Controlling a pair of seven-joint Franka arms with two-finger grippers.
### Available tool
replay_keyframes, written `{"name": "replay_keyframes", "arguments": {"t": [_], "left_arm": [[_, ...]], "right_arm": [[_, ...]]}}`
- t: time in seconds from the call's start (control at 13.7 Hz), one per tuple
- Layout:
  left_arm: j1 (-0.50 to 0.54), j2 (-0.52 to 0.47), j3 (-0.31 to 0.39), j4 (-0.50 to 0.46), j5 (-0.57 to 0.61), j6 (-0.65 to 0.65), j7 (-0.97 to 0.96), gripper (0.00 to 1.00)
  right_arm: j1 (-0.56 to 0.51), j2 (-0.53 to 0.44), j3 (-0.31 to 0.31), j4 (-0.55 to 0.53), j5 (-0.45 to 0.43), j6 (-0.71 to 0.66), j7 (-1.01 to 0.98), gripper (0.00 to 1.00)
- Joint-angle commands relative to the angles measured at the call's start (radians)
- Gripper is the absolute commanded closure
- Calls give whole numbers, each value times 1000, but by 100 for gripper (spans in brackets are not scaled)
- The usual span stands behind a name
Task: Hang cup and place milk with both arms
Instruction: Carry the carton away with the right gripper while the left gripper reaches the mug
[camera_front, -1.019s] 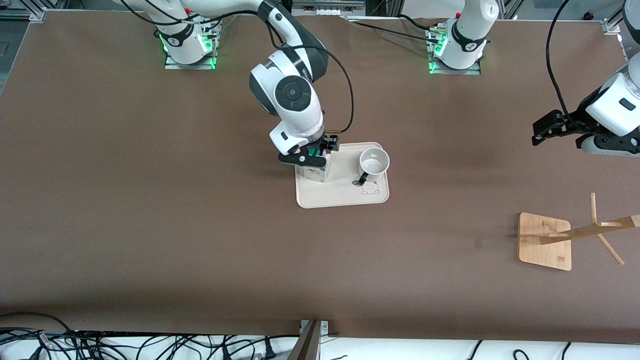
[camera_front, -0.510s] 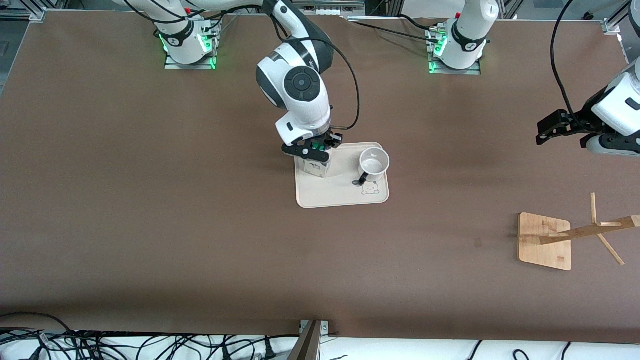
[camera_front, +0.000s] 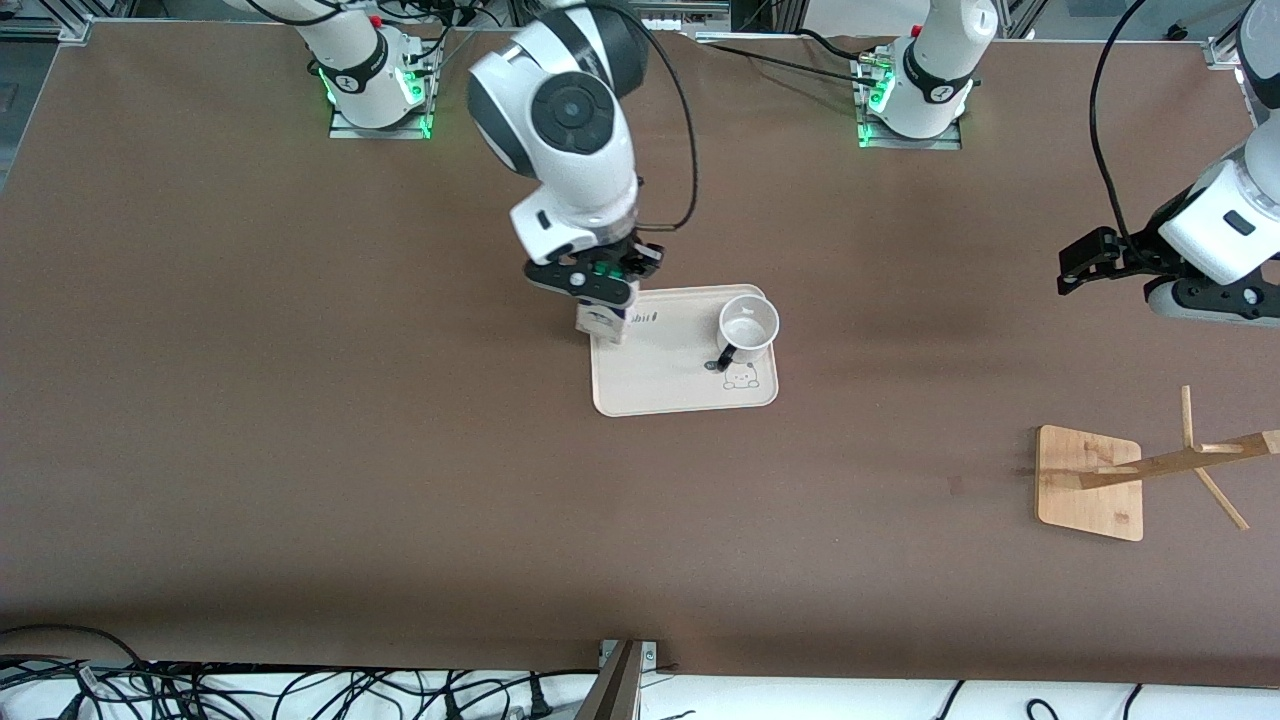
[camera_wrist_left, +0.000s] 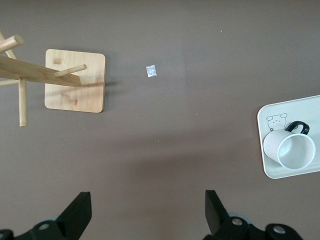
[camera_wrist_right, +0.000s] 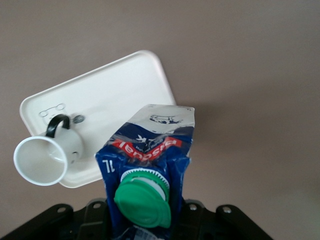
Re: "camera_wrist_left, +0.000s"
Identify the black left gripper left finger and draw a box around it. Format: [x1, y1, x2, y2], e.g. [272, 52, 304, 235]
[54, 191, 93, 240]

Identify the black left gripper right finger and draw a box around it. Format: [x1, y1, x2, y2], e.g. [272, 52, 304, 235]
[204, 189, 230, 236]

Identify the white cup black handle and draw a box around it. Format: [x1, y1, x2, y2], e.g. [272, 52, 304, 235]
[262, 120, 316, 170]

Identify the wooden cup rack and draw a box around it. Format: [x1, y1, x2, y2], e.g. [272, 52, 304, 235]
[0, 29, 108, 128]

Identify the cream tray with rabbit print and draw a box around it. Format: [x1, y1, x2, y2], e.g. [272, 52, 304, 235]
[256, 94, 320, 180]

